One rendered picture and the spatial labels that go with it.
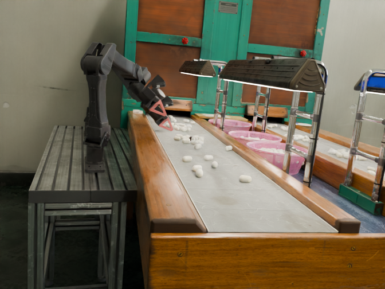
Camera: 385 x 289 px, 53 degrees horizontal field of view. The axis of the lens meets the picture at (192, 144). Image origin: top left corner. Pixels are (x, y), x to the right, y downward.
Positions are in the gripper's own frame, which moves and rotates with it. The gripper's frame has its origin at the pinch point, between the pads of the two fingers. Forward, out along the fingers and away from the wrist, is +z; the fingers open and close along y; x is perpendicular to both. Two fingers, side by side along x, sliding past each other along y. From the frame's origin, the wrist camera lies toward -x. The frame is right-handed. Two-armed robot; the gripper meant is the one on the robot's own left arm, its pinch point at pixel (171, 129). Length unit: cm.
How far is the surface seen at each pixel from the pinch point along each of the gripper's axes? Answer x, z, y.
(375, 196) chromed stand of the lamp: -32, 39, -94
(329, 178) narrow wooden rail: -32, 43, -64
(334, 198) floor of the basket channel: -25, 39, -80
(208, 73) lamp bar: -30.8, -10.9, -18.3
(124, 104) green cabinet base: 12, -20, 60
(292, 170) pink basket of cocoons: -25, 36, -53
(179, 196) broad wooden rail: 7, -12, -107
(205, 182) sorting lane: 2, -1, -87
